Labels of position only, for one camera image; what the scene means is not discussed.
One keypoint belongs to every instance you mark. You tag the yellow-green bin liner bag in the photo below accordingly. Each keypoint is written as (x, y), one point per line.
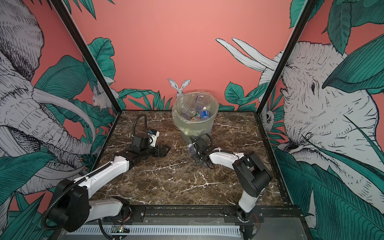
(195, 103)

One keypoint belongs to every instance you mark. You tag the black right frame post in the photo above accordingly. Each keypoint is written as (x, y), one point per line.
(298, 29)

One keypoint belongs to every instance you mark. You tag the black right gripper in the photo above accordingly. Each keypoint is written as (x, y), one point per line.
(195, 156)

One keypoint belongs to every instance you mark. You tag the clear white-cap bottle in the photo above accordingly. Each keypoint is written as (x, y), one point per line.
(192, 149)

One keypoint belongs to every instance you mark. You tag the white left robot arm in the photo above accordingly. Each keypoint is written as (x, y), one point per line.
(71, 205)

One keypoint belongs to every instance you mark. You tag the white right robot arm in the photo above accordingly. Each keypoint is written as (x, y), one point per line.
(252, 173)

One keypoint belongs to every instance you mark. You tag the grey mesh waste bin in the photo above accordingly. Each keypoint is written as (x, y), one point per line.
(195, 120)

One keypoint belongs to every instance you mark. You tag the clear square green-label bottle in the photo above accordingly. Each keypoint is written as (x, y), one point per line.
(188, 111)

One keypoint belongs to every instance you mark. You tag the black frame post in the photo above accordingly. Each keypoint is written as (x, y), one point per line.
(298, 29)
(83, 47)

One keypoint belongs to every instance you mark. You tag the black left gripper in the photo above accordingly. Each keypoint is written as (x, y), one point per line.
(162, 153)

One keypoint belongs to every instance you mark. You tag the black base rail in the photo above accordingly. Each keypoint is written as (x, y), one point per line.
(230, 213)

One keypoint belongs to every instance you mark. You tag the black left frame post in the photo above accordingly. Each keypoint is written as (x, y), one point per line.
(83, 47)

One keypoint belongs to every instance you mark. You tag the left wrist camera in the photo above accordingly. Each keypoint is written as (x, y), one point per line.
(143, 141)

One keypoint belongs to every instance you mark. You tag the white slotted cable duct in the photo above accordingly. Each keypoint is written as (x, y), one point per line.
(159, 230)

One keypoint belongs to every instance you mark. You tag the blue label Chinese water bottle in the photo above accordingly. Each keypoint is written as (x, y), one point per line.
(205, 114)

